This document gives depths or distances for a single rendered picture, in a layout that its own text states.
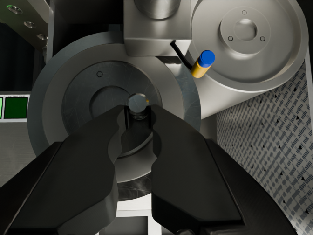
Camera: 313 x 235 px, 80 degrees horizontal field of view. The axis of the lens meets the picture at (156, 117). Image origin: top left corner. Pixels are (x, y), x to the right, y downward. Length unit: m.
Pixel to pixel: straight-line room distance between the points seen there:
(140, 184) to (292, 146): 0.16
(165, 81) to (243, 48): 0.08
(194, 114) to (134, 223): 0.48
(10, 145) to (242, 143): 0.52
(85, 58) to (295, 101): 0.21
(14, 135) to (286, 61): 0.57
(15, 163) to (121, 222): 0.31
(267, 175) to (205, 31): 0.19
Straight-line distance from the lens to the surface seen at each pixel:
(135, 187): 0.16
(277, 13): 0.24
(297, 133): 0.24
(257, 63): 0.21
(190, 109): 0.17
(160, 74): 0.16
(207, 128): 0.51
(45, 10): 0.23
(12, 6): 0.48
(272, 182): 0.27
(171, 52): 0.16
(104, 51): 0.17
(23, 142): 0.57
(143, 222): 0.61
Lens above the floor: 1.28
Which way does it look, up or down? 8 degrees down
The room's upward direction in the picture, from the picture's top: 179 degrees clockwise
